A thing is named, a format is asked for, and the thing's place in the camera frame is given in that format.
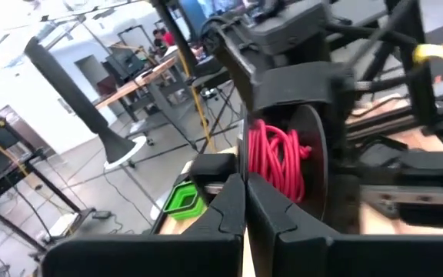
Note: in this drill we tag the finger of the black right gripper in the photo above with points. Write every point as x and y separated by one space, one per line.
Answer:
346 184

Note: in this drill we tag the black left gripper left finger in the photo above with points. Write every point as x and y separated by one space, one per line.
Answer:
229 215

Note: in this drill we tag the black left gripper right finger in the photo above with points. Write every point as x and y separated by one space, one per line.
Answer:
267 227

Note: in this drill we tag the green plastic tray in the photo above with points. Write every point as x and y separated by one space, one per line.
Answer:
183 202

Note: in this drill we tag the black power adapter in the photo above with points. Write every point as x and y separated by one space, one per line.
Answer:
101 214

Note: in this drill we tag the computer monitor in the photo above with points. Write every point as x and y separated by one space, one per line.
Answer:
194 15

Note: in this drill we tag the person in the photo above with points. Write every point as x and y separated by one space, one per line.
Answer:
167 38

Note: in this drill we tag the wooden top workbench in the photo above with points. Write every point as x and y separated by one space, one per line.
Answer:
129 88

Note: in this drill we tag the white power strip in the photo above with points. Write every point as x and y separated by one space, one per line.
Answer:
64 225

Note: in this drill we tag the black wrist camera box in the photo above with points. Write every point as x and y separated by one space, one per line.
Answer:
287 27

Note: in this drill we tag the black aluminium table frame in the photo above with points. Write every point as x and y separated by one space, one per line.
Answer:
421 96

